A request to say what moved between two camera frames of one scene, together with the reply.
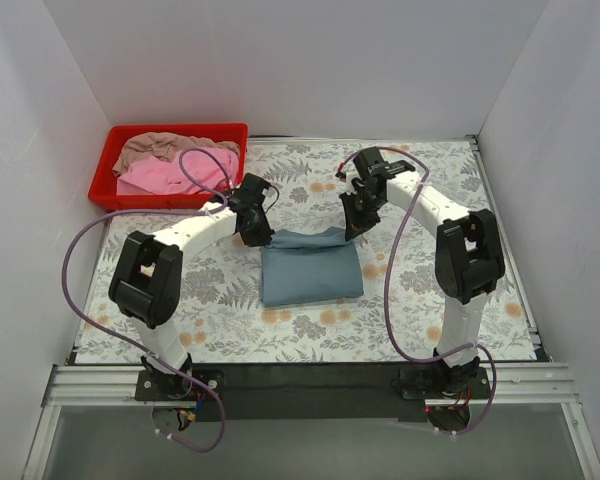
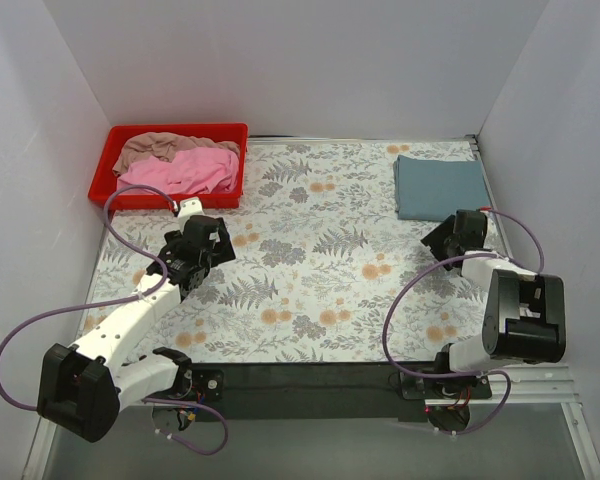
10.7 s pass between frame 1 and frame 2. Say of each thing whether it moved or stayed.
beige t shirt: stayed
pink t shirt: stayed
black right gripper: moved
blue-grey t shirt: moved
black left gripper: moved
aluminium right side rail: stayed
